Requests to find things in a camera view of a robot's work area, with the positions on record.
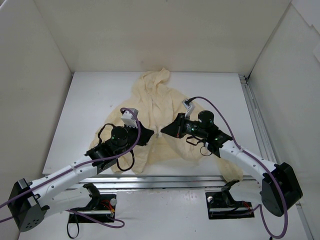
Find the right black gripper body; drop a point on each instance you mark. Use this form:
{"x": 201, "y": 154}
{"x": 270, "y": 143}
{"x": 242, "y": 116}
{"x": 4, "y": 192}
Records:
{"x": 179, "y": 126}

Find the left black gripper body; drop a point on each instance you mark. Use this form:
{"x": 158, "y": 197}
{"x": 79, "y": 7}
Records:
{"x": 139, "y": 133}

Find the cream yellow hooded jacket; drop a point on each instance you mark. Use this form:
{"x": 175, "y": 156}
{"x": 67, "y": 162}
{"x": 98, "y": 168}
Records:
{"x": 157, "y": 105}

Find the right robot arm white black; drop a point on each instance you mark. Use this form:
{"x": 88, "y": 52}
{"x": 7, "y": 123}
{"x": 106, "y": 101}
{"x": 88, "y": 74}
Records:
{"x": 280, "y": 188}

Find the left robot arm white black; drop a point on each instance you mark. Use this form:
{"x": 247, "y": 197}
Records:
{"x": 31, "y": 202}

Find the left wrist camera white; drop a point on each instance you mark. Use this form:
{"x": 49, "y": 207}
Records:
{"x": 128, "y": 118}

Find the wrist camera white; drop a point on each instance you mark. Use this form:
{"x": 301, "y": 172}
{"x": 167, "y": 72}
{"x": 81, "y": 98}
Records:
{"x": 188, "y": 104}
{"x": 128, "y": 118}

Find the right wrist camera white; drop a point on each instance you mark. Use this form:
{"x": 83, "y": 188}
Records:
{"x": 188, "y": 104}

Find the aluminium front rail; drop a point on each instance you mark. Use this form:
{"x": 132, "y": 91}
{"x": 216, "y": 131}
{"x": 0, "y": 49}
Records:
{"x": 115, "y": 183}

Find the aluminium side rail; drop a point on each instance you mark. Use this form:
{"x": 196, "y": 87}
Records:
{"x": 263, "y": 140}

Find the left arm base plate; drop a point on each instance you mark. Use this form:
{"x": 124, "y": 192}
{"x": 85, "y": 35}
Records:
{"x": 101, "y": 207}

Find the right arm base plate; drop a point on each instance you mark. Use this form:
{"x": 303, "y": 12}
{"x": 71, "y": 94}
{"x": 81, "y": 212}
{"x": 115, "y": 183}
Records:
{"x": 222, "y": 206}

